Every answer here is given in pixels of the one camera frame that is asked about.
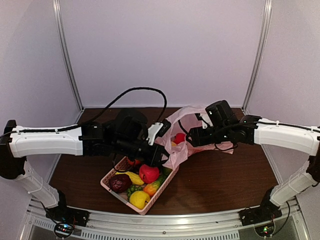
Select right black cable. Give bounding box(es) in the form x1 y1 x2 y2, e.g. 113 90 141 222
177 117 198 137

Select pink plastic basket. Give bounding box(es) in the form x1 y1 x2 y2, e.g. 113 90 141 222
100 157 178 215

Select orange fruit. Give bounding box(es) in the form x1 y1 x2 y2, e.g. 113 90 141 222
127 158 142 166

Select left aluminium frame post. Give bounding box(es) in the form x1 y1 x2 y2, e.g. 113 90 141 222
52 0 84 111

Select aluminium frame post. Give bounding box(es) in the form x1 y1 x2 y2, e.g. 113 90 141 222
52 0 84 111
241 0 273 114

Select black cable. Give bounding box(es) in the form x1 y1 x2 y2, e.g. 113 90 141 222
0 86 168 141
177 117 198 137

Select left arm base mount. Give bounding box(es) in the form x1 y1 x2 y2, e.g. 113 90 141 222
43 206 90 239

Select pink plastic bag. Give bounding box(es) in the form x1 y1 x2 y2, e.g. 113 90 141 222
155 105 233 170

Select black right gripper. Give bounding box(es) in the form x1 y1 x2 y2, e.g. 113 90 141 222
186 125 231 147

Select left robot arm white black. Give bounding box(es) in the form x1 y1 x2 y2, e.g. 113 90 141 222
0 109 171 222

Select yellow starfruit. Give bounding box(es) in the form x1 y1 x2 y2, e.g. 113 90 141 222
115 171 145 186

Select green orange mango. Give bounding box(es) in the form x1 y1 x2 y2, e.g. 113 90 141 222
143 174 167 197

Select green grape bunch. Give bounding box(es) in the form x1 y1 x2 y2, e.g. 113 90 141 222
126 185 143 201

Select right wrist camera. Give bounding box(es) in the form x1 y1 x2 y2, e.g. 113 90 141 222
195 113 213 129

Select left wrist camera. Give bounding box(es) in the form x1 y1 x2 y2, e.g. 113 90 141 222
146 119 172 146

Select left black cable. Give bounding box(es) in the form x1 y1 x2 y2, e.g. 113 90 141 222
0 86 168 141

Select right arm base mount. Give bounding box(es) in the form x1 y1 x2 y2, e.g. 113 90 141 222
238 200 283 239

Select right aluminium frame post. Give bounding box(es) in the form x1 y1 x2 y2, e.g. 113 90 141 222
241 0 273 114

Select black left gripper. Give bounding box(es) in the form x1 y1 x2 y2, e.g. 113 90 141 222
113 136 173 168

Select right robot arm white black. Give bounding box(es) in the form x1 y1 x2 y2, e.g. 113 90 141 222
186 100 320 221

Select dark purple mangosteen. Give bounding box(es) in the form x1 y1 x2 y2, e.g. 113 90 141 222
108 174 133 194

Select front aluminium rail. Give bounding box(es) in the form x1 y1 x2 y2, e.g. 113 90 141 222
18 199 311 240

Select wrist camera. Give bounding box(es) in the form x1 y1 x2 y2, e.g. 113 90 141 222
146 119 172 146
195 113 213 129

